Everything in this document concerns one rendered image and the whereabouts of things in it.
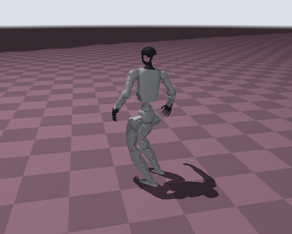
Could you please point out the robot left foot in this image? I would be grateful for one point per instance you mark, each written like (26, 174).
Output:
(145, 181)

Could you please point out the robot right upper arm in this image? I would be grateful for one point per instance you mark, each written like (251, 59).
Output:
(167, 83)

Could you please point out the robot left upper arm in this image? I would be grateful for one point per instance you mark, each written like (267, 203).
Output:
(129, 82)

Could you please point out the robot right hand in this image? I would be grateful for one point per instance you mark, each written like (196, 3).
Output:
(168, 109)

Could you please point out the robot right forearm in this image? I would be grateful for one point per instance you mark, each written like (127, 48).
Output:
(170, 100)

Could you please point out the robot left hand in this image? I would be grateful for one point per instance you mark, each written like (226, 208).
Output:
(114, 114)

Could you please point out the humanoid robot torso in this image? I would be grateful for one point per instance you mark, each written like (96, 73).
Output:
(147, 89)

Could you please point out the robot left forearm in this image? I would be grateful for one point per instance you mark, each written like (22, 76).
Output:
(120, 102)

